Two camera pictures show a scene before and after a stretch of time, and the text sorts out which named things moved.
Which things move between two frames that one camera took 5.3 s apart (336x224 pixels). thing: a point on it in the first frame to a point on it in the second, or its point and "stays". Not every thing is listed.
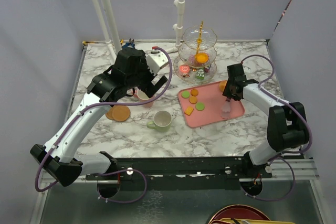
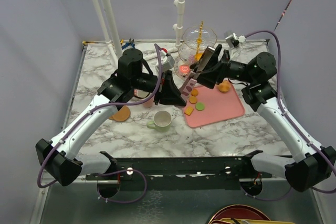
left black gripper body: [144, 79] to [162, 92]
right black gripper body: [228, 91] to [223, 71]
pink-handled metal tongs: [225, 112] to [190, 80]
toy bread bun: [222, 84] stays
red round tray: [239, 212] stays
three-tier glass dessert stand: [194, 63] stays
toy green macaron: [199, 106] stays
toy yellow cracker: [189, 110] stays
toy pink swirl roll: [184, 68] stays
